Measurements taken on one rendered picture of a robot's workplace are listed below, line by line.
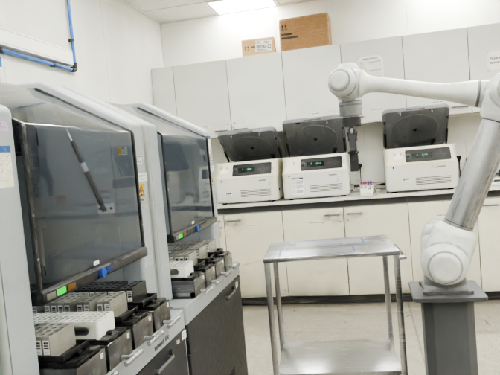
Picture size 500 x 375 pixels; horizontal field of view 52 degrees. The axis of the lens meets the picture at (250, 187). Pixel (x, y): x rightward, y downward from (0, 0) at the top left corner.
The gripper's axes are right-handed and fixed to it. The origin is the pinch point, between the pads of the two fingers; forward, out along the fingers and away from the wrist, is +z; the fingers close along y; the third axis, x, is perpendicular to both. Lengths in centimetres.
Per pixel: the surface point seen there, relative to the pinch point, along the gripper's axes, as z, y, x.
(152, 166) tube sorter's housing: -8, -26, 75
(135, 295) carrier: 35, -54, 73
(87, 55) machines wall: -92, 133, 186
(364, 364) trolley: 92, 28, 3
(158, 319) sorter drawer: 43, -54, 66
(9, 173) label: -8, -107, 75
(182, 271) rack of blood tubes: 36, -15, 71
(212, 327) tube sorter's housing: 65, 1, 66
